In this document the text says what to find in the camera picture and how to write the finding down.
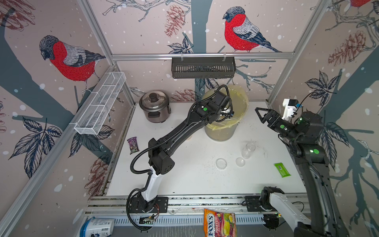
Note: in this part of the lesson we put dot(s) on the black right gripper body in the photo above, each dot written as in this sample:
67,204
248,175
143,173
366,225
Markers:
281,126

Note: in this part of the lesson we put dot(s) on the clear jar with rice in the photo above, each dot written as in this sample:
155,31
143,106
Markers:
248,150

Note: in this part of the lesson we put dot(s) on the clear plastic jar lid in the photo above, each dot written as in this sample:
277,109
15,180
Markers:
240,162
221,164

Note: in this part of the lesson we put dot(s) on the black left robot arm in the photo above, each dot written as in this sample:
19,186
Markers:
215,108

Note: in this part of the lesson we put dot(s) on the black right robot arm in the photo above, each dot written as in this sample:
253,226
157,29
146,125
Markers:
300,139

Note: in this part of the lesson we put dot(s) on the silver rice cooker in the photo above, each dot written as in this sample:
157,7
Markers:
155,105

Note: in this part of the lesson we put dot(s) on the mesh bin with yellow bag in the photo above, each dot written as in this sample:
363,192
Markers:
223,131

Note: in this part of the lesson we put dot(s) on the green snack packet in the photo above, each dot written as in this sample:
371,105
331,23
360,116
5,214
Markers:
282,170

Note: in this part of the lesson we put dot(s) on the Fox's fruits candy bag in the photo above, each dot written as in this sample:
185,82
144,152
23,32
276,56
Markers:
219,224

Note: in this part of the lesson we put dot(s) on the purple M&M's candy packet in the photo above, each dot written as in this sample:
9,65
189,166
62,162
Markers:
133,145

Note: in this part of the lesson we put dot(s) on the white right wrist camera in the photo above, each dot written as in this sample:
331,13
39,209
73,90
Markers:
290,108

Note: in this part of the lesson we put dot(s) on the black hanging wire basket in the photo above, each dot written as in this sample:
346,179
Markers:
203,67

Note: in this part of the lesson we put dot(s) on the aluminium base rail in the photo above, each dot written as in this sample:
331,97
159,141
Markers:
182,210

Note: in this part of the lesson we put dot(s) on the white wire mesh shelf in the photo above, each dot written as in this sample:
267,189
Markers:
96,113

